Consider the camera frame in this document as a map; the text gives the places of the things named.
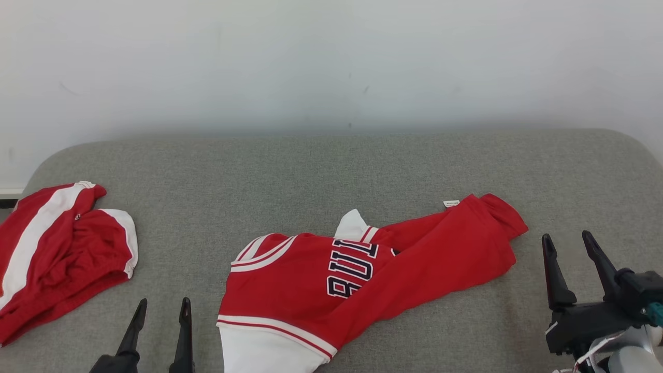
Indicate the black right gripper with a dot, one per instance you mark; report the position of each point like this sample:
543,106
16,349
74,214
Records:
585,324

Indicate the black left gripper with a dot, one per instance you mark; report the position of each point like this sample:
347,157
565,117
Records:
119,364

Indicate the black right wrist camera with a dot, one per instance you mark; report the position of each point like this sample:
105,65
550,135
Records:
642,287

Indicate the red lettered basketball jersey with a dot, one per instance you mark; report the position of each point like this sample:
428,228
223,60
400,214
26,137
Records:
290,290

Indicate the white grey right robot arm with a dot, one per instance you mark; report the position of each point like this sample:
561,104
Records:
632,360

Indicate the red white-striped shorts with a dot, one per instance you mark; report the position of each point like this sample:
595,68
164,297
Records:
62,259

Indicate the grey fabric sofa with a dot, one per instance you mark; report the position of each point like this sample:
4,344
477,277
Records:
331,176

